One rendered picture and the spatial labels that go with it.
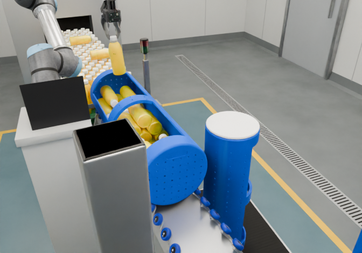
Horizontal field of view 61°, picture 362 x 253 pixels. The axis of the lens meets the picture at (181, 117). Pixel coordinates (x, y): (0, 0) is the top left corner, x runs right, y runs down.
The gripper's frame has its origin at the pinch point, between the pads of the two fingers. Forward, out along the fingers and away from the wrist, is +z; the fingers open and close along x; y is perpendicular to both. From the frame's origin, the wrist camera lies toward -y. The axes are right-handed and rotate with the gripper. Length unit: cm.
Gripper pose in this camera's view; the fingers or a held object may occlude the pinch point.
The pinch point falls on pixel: (112, 36)
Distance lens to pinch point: 169.2
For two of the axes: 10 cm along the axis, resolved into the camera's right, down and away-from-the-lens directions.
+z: 0.1, 8.7, 4.9
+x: 9.0, -2.3, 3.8
